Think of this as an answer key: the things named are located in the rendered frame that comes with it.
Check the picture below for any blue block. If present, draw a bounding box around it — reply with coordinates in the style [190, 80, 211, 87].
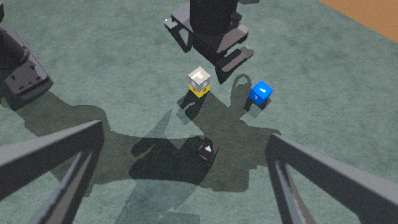
[249, 81, 273, 106]

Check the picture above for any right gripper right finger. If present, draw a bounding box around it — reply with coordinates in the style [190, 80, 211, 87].
[265, 133, 398, 224]

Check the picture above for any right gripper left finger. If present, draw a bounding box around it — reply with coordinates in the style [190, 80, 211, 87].
[0, 120, 105, 224]

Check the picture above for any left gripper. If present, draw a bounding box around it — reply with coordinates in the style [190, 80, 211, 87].
[164, 0, 254, 84]

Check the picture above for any yellow block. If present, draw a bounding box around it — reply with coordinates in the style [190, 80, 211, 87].
[189, 84, 210, 98]

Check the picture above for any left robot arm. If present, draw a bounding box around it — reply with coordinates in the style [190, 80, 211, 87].
[0, 27, 50, 96]

